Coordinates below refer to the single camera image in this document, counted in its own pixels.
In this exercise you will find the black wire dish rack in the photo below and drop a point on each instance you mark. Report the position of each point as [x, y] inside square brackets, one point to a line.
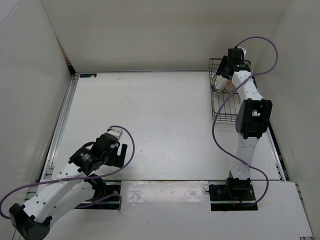
[229, 111]

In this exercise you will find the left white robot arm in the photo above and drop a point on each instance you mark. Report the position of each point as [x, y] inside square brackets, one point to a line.
[76, 183]

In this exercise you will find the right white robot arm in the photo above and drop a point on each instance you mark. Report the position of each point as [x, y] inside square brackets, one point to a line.
[251, 122]

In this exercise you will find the small black label sticker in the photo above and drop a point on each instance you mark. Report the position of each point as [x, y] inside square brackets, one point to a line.
[88, 75]

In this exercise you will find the orange pattern plate front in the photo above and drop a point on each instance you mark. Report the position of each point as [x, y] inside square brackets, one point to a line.
[229, 87]

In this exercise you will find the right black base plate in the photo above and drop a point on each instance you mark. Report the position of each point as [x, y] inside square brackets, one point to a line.
[222, 201]

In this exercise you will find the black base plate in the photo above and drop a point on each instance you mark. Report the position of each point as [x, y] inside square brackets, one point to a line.
[222, 201]
[109, 200]

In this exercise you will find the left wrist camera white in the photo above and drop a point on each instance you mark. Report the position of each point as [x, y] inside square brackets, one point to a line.
[116, 132]

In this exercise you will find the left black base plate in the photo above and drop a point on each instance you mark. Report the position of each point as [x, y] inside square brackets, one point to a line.
[109, 200]

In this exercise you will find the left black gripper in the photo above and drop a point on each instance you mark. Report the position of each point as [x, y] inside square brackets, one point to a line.
[119, 161]

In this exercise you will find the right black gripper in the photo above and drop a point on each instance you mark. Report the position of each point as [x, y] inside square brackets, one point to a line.
[221, 69]

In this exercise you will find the green red rimmed plate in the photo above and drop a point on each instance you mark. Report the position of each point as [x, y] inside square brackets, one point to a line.
[218, 83]

